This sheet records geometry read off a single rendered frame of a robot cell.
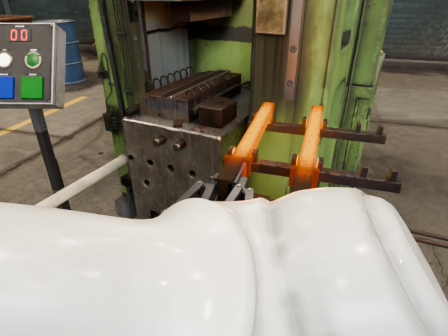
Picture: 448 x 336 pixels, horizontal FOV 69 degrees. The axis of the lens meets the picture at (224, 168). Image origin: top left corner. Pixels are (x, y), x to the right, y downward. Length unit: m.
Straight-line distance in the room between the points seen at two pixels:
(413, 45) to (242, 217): 6.95
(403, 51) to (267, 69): 6.07
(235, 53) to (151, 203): 0.72
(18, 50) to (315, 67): 0.98
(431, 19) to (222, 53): 5.83
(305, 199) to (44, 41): 1.24
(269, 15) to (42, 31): 0.77
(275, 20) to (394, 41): 6.04
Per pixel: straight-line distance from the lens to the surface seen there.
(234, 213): 0.15
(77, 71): 5.80
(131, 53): 1.35
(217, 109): 1.01
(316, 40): 1.03
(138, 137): 1.16
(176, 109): 1.10
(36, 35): 1.35
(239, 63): 1.48
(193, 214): 0.15
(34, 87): 1.30
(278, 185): 1.20
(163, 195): 1.21
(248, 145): 0.63
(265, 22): 1.04
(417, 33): 7.05
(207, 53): 1.55
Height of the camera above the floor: 1.30
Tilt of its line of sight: 29 degrees down
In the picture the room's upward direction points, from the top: straight up
